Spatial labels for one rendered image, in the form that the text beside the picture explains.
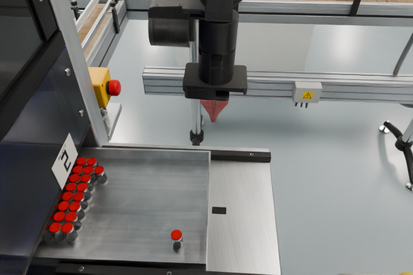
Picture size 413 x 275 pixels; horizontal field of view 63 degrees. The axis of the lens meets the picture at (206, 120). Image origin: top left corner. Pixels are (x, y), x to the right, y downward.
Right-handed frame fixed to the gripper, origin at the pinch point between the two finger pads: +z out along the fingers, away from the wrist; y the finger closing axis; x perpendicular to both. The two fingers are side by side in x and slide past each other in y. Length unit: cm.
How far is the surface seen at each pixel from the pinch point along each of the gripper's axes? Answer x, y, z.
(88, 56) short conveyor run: -42, 39, 16
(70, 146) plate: 3.7, 26.3, 6.2
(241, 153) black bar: -7.7, -7.0, 18.0
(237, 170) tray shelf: -4.4, -6.2, 20.1
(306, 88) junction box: -81, -41, 52
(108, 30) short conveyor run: -58, 37, 15
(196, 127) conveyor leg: -87, 9, 88
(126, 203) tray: 5.9, 17.1, 20.6
